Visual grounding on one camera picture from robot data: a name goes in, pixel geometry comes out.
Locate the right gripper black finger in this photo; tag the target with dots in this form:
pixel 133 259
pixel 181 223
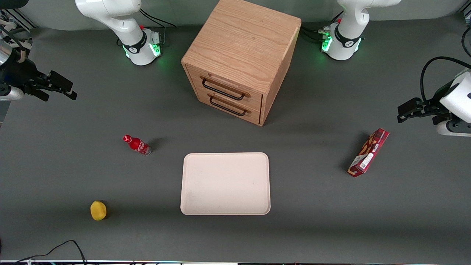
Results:
pixel 60 82
pixel 41 95

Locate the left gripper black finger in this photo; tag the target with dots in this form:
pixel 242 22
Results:
pixel 410 107
pixel 439 120

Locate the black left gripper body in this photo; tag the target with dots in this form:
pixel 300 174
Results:
pixel 436 104

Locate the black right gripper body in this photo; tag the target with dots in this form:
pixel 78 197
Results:
pixel 19 72

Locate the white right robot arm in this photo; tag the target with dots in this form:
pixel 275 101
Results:
pixel 125 29

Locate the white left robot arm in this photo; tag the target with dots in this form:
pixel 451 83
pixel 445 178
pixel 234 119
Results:
pixel 349 22

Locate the wooden drawer cabinet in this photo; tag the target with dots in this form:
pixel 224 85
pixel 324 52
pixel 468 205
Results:
pixel 243 40

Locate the red cookie box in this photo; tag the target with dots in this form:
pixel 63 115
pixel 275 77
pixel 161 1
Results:
pixel 368 152

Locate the small red soda bottle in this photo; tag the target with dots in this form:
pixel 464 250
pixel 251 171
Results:
pixel 138 145

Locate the yellow lemon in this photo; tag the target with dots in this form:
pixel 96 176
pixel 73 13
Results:
pixel 98 210

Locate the beige plastic tray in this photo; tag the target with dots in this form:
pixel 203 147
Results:
pixel 225 184

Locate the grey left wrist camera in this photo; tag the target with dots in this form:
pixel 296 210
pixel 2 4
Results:
pixel 454 129

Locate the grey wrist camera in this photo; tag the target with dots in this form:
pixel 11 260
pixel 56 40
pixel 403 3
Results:
pixel 454 129
pixel 11 94

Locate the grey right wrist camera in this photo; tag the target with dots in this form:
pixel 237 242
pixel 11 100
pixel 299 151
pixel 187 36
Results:
pixel 11 94

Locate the white tube frame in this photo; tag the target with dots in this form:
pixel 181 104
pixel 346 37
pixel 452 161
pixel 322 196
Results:
pixel 14 34

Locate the aluminium frame rail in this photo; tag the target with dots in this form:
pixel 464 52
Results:
pixel 467 9
pixel 22 20

